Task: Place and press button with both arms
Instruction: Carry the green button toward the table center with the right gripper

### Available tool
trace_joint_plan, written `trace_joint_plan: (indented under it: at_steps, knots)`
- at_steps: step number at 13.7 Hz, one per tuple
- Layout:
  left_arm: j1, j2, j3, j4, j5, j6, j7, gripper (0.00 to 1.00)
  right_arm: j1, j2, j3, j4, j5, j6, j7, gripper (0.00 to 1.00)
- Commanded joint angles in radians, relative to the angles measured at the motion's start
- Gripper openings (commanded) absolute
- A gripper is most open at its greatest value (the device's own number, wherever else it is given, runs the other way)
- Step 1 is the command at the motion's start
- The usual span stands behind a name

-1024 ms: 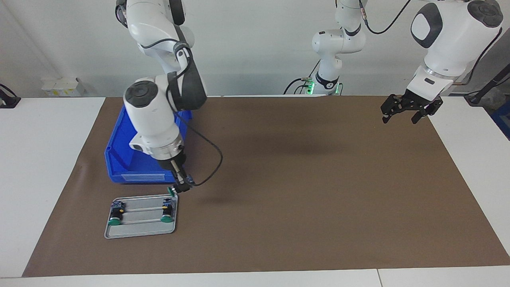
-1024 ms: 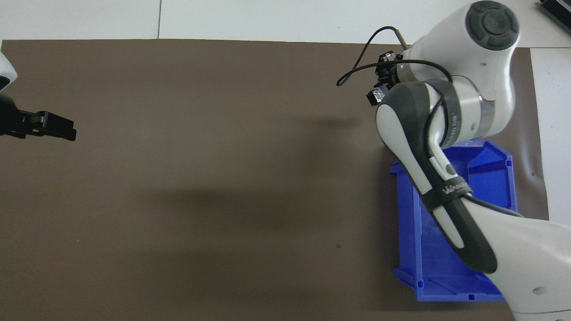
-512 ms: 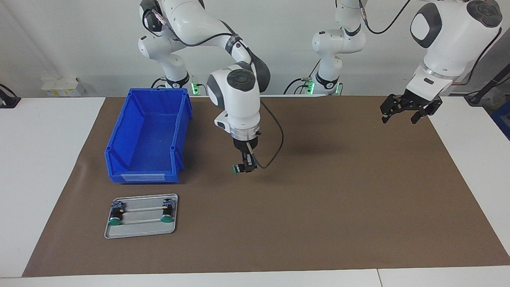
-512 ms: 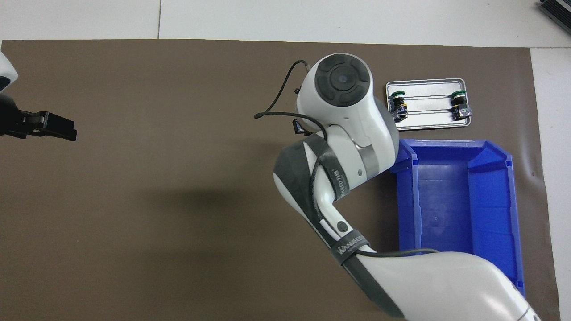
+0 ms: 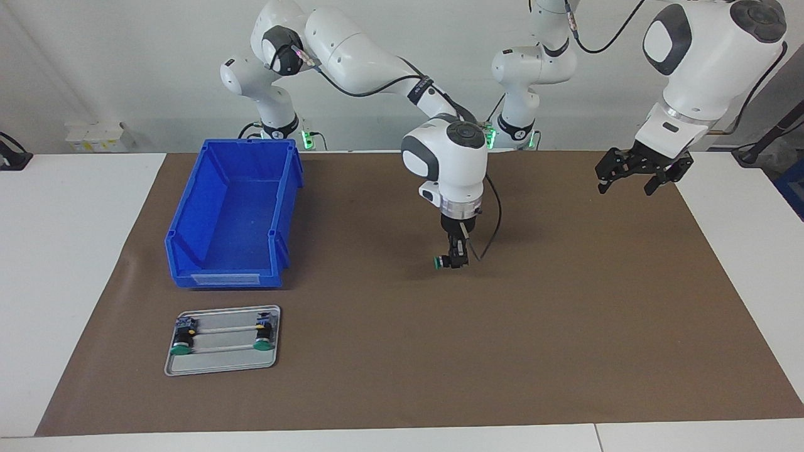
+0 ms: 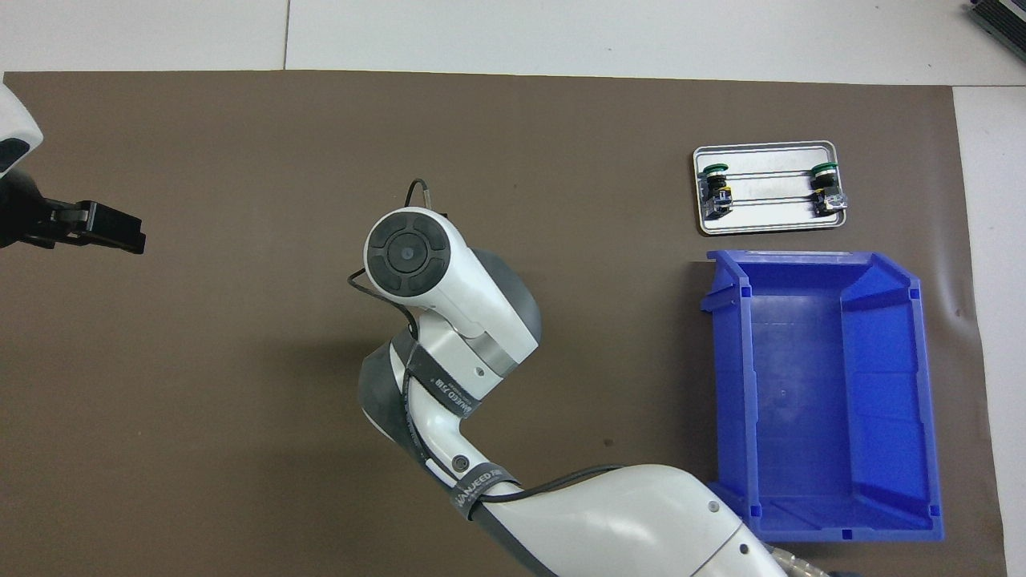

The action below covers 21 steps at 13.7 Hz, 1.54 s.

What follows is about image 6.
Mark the grey ribbed device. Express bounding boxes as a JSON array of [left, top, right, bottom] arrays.
[[966, 0, 1026, 45]]

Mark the blue plastic storage bin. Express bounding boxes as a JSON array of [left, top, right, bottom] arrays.
[[700, 249, 945, 544]]

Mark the green push button black base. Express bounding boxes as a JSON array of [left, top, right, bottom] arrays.
[[699, 162, 737, 220]]

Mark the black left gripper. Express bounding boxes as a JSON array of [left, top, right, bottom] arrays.
[[0, 171, 147, 256]]

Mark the brown table mat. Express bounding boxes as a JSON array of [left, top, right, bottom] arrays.
[[0, 71, 1008, 577]]

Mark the green push button clear base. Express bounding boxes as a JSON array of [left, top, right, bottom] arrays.
[[808, 162, 849, 217]]

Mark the silver metal tray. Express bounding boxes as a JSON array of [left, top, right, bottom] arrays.
[[693, 141, 849, 236]]

